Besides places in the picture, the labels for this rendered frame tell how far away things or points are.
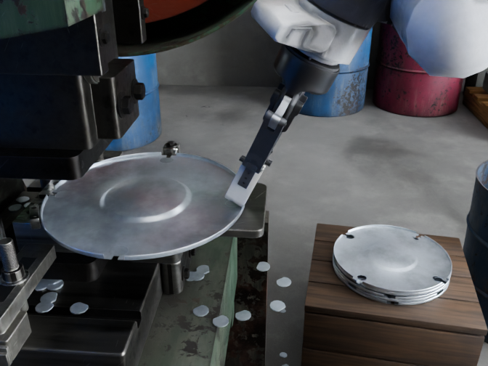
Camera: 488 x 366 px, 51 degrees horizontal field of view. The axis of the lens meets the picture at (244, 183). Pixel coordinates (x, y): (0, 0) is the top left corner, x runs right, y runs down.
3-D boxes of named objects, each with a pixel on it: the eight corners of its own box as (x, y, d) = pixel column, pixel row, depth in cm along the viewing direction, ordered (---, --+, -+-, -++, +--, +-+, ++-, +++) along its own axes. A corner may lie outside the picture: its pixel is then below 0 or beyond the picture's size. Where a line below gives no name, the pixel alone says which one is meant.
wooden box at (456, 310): (438, 331, 160) (459, 237, 145) (457, 437, 127) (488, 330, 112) (310, 314, 168) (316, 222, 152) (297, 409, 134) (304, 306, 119)
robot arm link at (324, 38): (374, 21, 61) (351, 61, 64) (282, -29, 62) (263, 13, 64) (366, 41, 50) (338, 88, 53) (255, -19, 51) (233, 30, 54)
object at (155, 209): (233, 268, 61) (233, 262, 60) (0, 253, 63) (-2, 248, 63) (253, 160, 86) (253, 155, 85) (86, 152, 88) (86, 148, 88)
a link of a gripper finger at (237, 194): (264, 167, 69) (263, 170, 68) (244, 205, 73) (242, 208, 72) (245, 156, 69) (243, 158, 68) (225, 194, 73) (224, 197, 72)
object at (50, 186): (114, 200, 84) (111, 176, 82) (81, 253, 71) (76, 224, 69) (61, 199, 85) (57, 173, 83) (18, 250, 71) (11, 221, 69)
